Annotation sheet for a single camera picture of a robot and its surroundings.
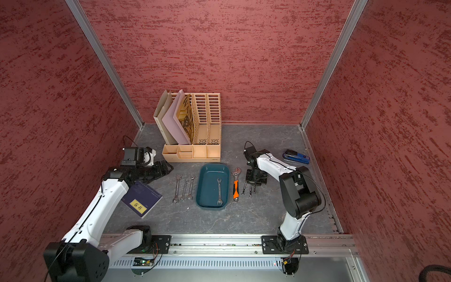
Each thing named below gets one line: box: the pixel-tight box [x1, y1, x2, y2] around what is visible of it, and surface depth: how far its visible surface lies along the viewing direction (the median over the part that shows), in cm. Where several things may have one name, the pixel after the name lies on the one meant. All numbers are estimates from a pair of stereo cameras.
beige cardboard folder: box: [153, 89, 178, 146], surface depth 89 cm
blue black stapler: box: [282, 149, 311, 165], surface depth 103 cm
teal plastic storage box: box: [196, 163, 221, 211], surface depth 94 cm
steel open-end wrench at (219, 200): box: [216, 178, 224, 206], surface depth 91 cm
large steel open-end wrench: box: [186, 176, 196, 201], surface depth 90 cm
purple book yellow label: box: [120, 180, 163, 220], surface depth 86 cm
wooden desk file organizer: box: [162, 92, 222, 163], surface depth 103 cm
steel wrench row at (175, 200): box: [172, 173, 183, 205], surface depth 90 cm
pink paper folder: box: [161, 89, 192, 146], surface depth 92 cm
